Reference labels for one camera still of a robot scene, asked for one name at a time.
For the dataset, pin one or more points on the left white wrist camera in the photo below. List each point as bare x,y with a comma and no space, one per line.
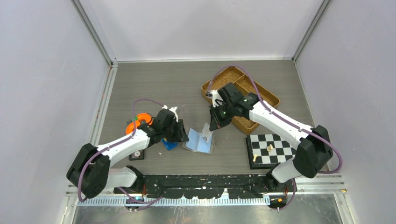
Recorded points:
173,110

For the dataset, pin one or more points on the small black square box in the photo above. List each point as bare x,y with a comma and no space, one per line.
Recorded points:
138,155

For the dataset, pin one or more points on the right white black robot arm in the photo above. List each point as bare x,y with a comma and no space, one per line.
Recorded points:
312,144

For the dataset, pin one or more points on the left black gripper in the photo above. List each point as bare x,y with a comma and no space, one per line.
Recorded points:
180,135

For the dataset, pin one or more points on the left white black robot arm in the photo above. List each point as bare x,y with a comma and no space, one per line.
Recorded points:
92,170

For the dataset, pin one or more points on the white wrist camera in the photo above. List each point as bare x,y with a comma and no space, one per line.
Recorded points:
173,110
215,97

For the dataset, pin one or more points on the wooden chess pawn upper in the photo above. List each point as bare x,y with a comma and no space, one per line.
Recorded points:
269,148

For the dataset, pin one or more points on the blue yellow toy car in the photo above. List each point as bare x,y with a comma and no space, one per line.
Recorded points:
169,145

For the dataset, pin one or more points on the orange tape dispenser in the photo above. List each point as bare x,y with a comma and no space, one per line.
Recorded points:
143,118

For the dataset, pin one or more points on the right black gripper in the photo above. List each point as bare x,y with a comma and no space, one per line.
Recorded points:
216,123

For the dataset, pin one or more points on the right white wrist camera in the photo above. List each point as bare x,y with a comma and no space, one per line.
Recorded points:
215,97

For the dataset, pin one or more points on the woven wicker divided tray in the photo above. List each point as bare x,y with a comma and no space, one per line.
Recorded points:
237,90

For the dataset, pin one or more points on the black white chessboard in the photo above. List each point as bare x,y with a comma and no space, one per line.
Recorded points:
257,144

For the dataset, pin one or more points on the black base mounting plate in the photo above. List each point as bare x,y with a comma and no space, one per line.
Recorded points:
205,186

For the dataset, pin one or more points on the credit card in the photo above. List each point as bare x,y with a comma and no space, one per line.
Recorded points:
206,133

